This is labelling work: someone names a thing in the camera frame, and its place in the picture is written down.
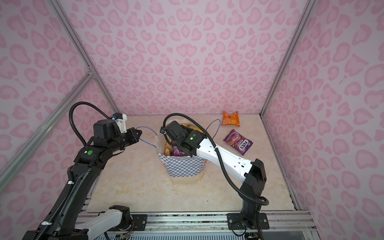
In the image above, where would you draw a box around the diagonal aluminium frame bar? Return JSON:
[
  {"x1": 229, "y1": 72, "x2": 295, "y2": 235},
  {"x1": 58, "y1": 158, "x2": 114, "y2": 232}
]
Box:
[{"x1": 1, "y1": 71, "x2": 95, "y2": 193}]

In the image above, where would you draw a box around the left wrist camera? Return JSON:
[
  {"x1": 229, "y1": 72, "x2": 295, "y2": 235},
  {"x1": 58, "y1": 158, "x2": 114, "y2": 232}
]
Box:
[{"x1": 111, "y1": 113, "x2": 127, "y2": 134}]

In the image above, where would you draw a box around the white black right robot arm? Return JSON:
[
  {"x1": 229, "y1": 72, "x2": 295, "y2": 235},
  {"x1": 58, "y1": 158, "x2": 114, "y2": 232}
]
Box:
[{"x1": 160, "y1": 121, "x2": 269, "y2": 229}]

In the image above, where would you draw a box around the purple grape candy bag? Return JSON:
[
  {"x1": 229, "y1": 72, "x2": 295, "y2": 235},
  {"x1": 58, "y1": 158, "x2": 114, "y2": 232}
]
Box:
[{"x1": 172, "y1": 146, "x2": 187, "y2": 157}]

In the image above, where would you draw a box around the right aluminium corner post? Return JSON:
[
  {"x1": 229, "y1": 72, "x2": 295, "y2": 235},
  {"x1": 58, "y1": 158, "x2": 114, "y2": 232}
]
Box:
[{"x1": 260, "y1": 0, "x2": 319, "y2": 119}]

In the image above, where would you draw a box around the yellow orange candy bag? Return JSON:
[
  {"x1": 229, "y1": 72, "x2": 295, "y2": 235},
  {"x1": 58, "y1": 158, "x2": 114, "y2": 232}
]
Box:
[{"x1": 182, "y1": 124, "x2": 203, "y2": 133}]

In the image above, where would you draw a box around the blue checkered paper bag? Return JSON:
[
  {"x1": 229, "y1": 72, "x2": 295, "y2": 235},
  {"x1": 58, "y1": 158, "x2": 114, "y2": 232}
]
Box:
[{"x1": 138, "y1": 126, "x2": 208, "y2": 186}]

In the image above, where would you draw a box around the aluminium corner frame post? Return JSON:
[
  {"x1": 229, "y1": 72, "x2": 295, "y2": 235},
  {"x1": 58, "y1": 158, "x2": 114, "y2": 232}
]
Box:
[{"x1": 47, "y1": 1, "x2": 120, "y2": 113}]

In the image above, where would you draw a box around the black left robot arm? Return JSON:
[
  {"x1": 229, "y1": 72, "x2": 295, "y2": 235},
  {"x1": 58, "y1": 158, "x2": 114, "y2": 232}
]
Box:
[{"x1": 23, "y1": 120, "x2": 143, "y2": 240}]

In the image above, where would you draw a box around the orange taro chips bag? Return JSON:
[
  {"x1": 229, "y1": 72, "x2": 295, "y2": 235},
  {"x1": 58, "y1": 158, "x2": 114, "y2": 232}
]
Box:
[{"x1": 164, "y1": 143, "x2": 174, "y2": 157}]

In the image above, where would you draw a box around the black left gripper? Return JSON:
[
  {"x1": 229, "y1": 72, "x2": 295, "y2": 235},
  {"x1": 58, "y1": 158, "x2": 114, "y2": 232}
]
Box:
[{"x1": 108, "y1": 127, "x2": 142, "y2": 154}]

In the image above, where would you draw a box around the purple Fox's candy bag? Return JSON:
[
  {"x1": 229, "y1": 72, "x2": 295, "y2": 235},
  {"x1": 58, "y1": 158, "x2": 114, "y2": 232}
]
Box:
[{"x1": 224, "y1": 129, "x2": 254, "y2": 156}]

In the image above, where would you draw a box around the black corrugated right cable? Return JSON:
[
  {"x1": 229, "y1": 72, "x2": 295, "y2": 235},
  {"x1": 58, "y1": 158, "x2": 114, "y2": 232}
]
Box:
[{"x1": 162, "y1": 113, "x2": 270, "y2": 207}]

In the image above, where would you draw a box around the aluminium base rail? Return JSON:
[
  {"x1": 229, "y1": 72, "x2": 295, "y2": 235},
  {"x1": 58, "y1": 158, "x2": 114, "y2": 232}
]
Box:
[{"x1": 80, "y1": 210, "x2": 319, "y2": 240}]

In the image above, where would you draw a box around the small orange snack packet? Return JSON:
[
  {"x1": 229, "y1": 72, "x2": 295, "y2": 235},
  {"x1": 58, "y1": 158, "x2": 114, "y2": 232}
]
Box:
[{"x1": 221, "y1": 111, "x2": 240, "y2": 127}]

